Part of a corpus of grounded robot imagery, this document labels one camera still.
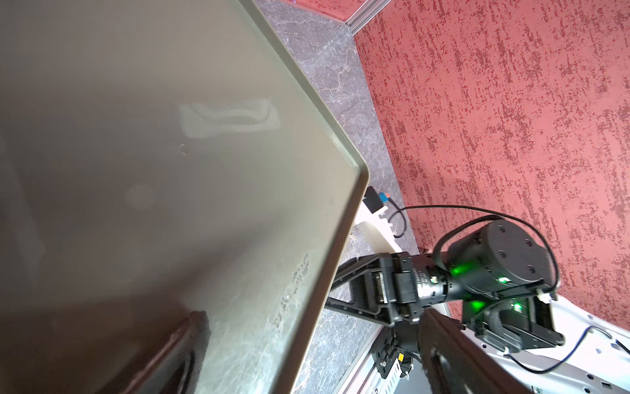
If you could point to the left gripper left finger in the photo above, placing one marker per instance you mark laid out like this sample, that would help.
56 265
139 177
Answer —
171 365

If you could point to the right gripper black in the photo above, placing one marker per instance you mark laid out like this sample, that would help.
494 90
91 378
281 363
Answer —
383 289

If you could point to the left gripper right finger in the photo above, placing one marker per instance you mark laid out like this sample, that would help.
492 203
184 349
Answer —
454 364

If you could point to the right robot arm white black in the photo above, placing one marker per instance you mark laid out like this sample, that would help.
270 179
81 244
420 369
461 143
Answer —
481 314

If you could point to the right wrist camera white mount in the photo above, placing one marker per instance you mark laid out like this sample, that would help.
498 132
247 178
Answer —
372 224

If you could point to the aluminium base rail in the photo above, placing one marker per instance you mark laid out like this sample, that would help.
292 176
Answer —
374 369

